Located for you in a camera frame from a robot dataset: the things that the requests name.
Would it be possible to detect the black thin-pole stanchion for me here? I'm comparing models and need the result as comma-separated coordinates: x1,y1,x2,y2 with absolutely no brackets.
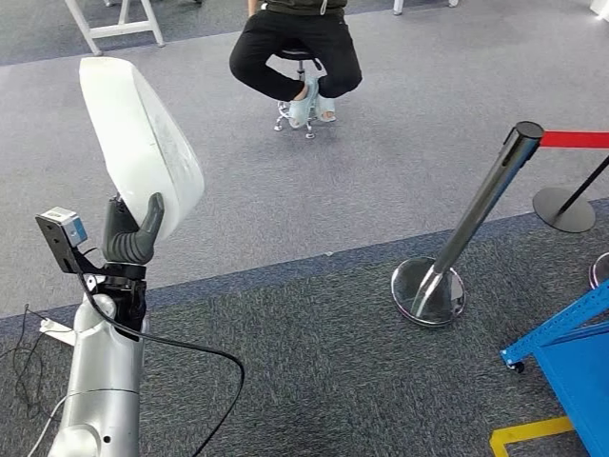
531,154,609,234

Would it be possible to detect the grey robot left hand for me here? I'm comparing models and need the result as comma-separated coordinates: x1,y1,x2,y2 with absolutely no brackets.
100,191,166,267

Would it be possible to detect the white trestle frame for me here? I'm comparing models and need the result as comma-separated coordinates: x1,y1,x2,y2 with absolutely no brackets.
392,0,460,17
64,0,166,57

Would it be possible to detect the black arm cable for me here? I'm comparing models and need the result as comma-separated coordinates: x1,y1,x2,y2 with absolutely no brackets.
78,274,245,457

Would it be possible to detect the white power strip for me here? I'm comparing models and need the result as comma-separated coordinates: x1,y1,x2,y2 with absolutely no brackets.
38,317,77,348

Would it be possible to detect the yellow floor tape square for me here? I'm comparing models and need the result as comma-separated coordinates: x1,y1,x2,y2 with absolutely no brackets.
488,414,576,457

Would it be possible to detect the white floor cable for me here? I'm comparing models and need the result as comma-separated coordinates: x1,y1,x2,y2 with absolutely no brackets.
26,393,67,457

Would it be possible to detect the person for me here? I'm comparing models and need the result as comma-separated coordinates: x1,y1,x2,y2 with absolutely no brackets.
229,0,364,124

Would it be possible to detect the black floor cable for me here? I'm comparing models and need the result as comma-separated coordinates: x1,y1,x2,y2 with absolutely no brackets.
0,304,46,421

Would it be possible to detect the white curved plastic part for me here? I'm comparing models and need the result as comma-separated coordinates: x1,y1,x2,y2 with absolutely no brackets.
78,56,206,242

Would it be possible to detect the blue metal shelf rack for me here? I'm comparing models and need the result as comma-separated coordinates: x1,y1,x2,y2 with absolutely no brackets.
499,280,609,457

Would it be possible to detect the red barrier belt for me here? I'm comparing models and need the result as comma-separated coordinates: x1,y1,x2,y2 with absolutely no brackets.
540,130,609,150

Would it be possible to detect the black swivel stool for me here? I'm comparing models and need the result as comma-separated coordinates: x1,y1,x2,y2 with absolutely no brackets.
273,38,329,140

